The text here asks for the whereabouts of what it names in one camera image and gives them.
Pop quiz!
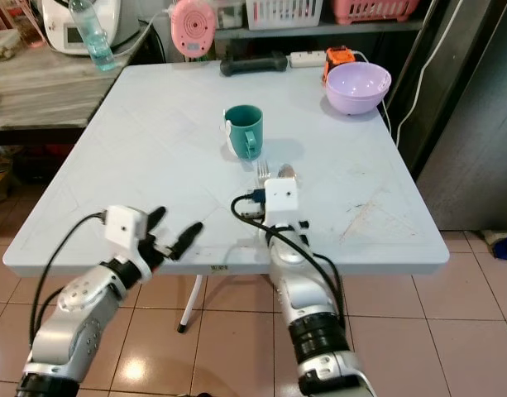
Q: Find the orange and black device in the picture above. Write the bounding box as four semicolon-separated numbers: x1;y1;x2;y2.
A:
321;46;358;85

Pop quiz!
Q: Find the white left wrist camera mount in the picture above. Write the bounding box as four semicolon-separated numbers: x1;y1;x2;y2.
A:
105;206;151;251

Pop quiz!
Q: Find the white kitchen appliance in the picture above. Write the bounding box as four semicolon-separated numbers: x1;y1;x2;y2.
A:
40;0;135;58

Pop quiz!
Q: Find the teal mug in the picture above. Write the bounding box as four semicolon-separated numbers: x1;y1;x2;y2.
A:
223;105;265;161

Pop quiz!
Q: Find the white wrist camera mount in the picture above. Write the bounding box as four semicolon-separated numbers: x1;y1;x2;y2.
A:
105;206;151;251
263;179;300;222

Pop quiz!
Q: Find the clear plastic water bottle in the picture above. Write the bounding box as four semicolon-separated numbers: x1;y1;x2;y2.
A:
68;0;118;74

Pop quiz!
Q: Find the blue cloth item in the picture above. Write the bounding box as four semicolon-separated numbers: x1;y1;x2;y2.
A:
488;235;507;262

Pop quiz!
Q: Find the clear food container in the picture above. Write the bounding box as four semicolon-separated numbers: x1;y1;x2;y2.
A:
0;29;24;64

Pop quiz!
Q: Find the silver metal spoon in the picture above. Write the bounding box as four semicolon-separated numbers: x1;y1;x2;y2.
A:
276;164;298;183

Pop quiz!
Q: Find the white plastic basket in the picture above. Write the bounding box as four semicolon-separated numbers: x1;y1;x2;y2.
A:
244;0;325;31

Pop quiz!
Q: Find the wooden side table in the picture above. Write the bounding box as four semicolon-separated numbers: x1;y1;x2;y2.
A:
0;43;151;133

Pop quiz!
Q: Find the pink round device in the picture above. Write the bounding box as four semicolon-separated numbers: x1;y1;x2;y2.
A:
170;0;218;60

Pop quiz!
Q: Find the purple plastic bowl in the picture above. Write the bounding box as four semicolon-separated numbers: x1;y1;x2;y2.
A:
324;61;394;117

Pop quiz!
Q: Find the silver metal fork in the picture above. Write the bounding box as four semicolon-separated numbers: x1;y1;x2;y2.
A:
256;161;273;190

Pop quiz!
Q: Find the white power strip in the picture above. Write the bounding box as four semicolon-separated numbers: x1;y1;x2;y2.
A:
288;50;328;68

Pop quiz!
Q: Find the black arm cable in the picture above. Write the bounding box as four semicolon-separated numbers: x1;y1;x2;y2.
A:
230;191;347;332
29;213;108;336

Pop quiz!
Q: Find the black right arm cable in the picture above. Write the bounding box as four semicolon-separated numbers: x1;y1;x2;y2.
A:
230;191;347;332

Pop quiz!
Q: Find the dark metal shelf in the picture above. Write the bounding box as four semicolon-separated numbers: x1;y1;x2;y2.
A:
213;18;426;42

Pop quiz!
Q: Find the white metal table leg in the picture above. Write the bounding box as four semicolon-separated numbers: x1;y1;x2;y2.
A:
176;275;203;335

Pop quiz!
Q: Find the pink plastic basket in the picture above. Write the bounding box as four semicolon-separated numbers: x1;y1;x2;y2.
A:
332;0;422;25

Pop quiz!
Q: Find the white hanging cable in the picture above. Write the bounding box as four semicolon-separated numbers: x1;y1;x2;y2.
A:
384;0;466;143

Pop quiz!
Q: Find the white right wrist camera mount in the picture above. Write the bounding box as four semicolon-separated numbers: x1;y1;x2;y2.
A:
263;179;300;222

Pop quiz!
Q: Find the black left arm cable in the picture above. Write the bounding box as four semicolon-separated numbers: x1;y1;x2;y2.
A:
29;213;108;336

